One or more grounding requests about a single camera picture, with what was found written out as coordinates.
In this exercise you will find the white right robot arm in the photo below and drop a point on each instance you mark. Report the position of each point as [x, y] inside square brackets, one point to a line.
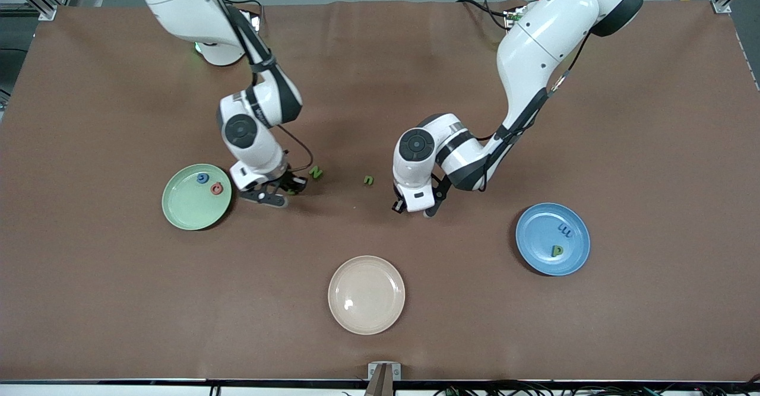
[178, 4]

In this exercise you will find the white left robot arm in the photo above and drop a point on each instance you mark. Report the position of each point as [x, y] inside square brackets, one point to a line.
[546, 34]

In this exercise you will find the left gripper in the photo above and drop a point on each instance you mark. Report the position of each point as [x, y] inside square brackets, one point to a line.
[396, 206]

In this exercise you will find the blue foam letter m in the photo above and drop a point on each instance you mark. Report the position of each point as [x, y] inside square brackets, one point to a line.
[565, 230]

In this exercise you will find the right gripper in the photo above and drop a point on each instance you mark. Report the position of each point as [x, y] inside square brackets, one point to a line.
[292, 181]

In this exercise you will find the blue plate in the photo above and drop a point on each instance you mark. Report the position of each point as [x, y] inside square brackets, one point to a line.
[534, 241]

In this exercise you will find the grey metal camera bracket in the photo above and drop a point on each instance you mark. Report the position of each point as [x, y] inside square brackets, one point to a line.
[374, 371]

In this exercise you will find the cream plate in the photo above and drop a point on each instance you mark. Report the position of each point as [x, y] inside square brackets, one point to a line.
[366, 295]

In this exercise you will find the brown table mat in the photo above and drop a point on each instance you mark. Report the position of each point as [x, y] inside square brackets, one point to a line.
[380, 87]

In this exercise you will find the green foam letter p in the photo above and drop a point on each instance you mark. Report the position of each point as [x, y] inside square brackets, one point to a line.
[553, 252]

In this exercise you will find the green plate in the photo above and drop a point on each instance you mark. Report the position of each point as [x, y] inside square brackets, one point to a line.
[190, 212]

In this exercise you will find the red foam letter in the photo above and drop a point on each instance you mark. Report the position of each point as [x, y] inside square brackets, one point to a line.
[213, 189]

